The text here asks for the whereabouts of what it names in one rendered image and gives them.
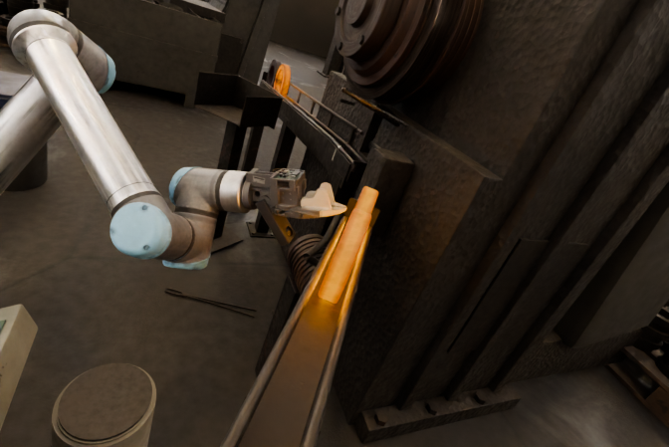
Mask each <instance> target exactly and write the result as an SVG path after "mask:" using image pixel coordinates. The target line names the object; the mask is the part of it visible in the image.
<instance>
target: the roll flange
mask: <svg viewBox="0 0 669 447"><path fill-rule="evenodd" d="M483 7H484V0H463V2H462V6H461V9H460V13H459V16H458V19H457V21H456V24H455V27H454V29H453V32H452V34H451V36H450V38H449V41H448V43H447V45H446V46H445V48H444V50H443V52H442V54H441V55H440V57H439V59H438V60H437V62H436V63H435V65H434V66H433V68H432V69H431V70H430V72H429V73H428V74H427V75H426V77H425V78H424V79H423V80H422V81H421V82H420V83H419V84H418V85H417V86H416V87H415V88H414V89H412V90H411V91H410V92H409V93H407V94H406V95H404V96H402V97H400V98H398V99H395V100H392V101H382V100H378V99H376V100H375V101H376V102H378V103H380V104H384V105H395V104H399V103H401V102H404V101H406V100H407V99H419V98H422V97H425V96H427V95H429V94H431V93H432V92H434V91H435V90H437V89H438V88H439V87H440V86H442V85H443V84H444V83H445V82H446V81H447V80H448V79H449V78H450V77H451V75H452V74H453V73H454V72H455V70H456V69H457V68H458V66H459V65H460V63H461V62H462V60H463V59H464V57H465V55H466V54H467V52H468V50H469V48H470V46H471V44H472V42H473V40H474V37H475V35H476V32H477V29H478V27H479V23H480V20H481V16H482V12H483Z"/></svg>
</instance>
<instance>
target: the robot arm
mask: <svg viewBox="0 0 669 447"><path fill-rule="evenodd" d="M7 41H8V44H9V47H10V49H11V51H12V53H13V54H14V56H15V58H16V59H17V60H18V61H19V62H20V63H21V64H22V65H24V66H26V67H28V68H30V69H31V70H32V71H33V75H32V76H31V77H30V78H29V79H28V80H27V81H26V82H25V83H24V85H23V86H22V87H21V88H20V89H19V90H18V91H17V92H16V93H15V95H14V96H13V97H12V98H11V99H10V100H9V101H8V102H7V103H6V105H5V106H4V107H3V108H2V109H1V110H0V195H1V194H2V193H3V191H4V190H5V189H6V188H7V187H8V186H9V185H10V183H11V182H12V181H13V180H14V179H15V178H16V177H17V175H18V174H19V173H20V172H21V171H22V170H23V168H24V167H25V166H26V165H27V164H28V163H29V162H30V160H31V159H32V158H33V157H34V156H35V155H36V154H37V152H38V151H39V150H40V149H41V148H42V147H43V145H44V144H45V143H46V142H47V141H48V140H49V139H50V137H51V136H52V135H53V134H54V133H55V132H56V131H57V129H58V128H59V127H60V126H61V125H62V126H63V128H64V129H65V131H66V133H67V135H68V137H69V138H70V140H71V142H72V144H73V146H74V147H75V149H76V151H77V153H78V155H79V156H80V158H81V160H82V162H83V164H84V166H85V167H86V169H87V171H88V173H89V175H90V176H91V178H92V180H93V182H94V184H95V185H96V187H97V189H98V191H99V193H100V194H101V196H102V198H103V200H104V202H105V204H106V205H107V207H108V209H109V211H110V213H111V218H112V221H111V240H112V242H113V244H114V245H115V246H116V247H117V248H118V249H119V250H120V251H121V252H123V253H124V254H126V255H129V256H131V257H134V258H138V259H157V260H162V264H163V265H164V266H166V267H170V268H177V269H187V270H193V269H194V270H200V269H204V268H205V267H206V266H207V264H208V260H209V258H210V256H211V254H210V251H211V247H212V242H213V237H214V233H215V228H216V223H217V218H218V214H219V211H228V212H236V213H248V212H249V211H250V210H255V209H257V208H258V209H259V211H260V213H261V214H262V216H263V218H264V219H265V221H266V223H267V224H268V226H269V227H270V229H271V231H272V232H273V234H274V236H275V237H276V239H277V241H278V242H279V244H280V245H281V246H285V245H288V244H290V242H291V241H292V239H293V238H294V236H295V234H296V233H295V231H294V230H293V228H292V226H291V224H290V223H289V221H288V219H287V218H286V217H292V218H298V219H309V218H320V217H328V216H333V215H338V214H340V213H342V212H344V211H346V206H344V205H342V204H339V203H336V202H335V199H334V195H333V191H332V187H331V185H330V184H329V183H326V182H324V183H322V184H321V186H320V188H318V189H317V191H309V192H308V193H307V194H306V195H305V189H306V188H307V179H305V171H304V170H299V169H288V168H275V169H280V170H275V169H273V172H264V171H259V168H253V169H252V170H251V171H249V172H247V171H235V170H222V169H211V168H202V167H199V166H196V167H184V168H181V169H179V170H178V171H177V172H176V173H175V174H174V175H173V177H172V179H171V181H170V184H169V198H170V200H171V202H172V203H173V204H174V205H175V210H174V213H172V212H171V211H170V209H169V207H168V206H167V204H166V202H165V201H164V199H163V197H162V196H161V194H160V193H159V192H158V191H157V190H156V188H155V187H154V185H153V183H152V182H151V180H150V179H149V177H148V175H147V174H146V172H145V170H144V169H143V167H142V165H141V164H140V162H139V160H138V159H137V157H136V155H135V154H134V152H133V150H132V149H131V147H130V145H129V144H128V142H127V140H126V139H125V137H124V135H123V134H122V132H121V130H120V129H119V127H118V126H117V124H116V122H115V121H114V119H113V117H112V115H111V113H110V112H109V110H108V108H107V107H106V105H105V103H104V102H103V100H102V98H101V97H100V94H103V93H105V92H106V91H107V90H108V89H109V88H110V87H111V86H112V84H113V82H114V79H115V65H114V62H113V60H112V58H111V57H110V56H109V55H108V54H107V53H106V52H105V51H104V50H103V49H102V48H101V47H100V46H98V45H96V44H95V43H94V42H93V41H92V40H91V39H89V38H88V37H87V36H86V35H85V34H83V33H82V32H81V31H80V30H79V29H77V28H76V27H75V26H74V25H73V24H72V23H71V22H69V21H68V20H67V19H65V18H64V17H62V16H60V15H58V14H56V13H54V12H51V11H47V10H43V9H29V10H25V11H22V12H20V13H18V14H17V15H15V16H14V17H13V18H12V19H11V21H10V22H9V24H8V27H7ZM274 171H276V172H274Z"/></svg>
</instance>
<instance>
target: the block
mask: <svg viewBox="0 0 669 447"><path fill-rule="evenodd" d="M413 168H414V162H412V161H411V160H410V159H409V158H408V157H406V156H405V155H404V154H403V153H402V152H398V151H393V150H388V149H383V148H375V149H374V150H373V151H372V153H371V156H370V158H369V161H368V163H367V166H366V168H365V171H364V174H363V176H362V179H361V181H360V183H359V185H358V188H357V190H356V193H355V195H354V199H358V198H359V196H360V193H361V191H362V189H363V187H364V186H367V187H369V188H372V189H374V190H377V191H378V196H377V199H376V202H375V205H374V207H376V208H378V209H380V212H379V214H378V217H377V219H376V221H375V224H374V226H373V228H372V231H371V232H372V234H371V236H379V237H380V236H382V235H383V234H384V232H385V230H386V228H387V226H388V223H389V221H390V219H391V217H392V215H393V212H394V210H395V208H396V206H397V204H398V201H399V199H400V197H401V195H402V193H403V190H404V188H405V186H406V184H407V182H408V179H409V177H410V175H411V173H412V171H413Z"/></svg>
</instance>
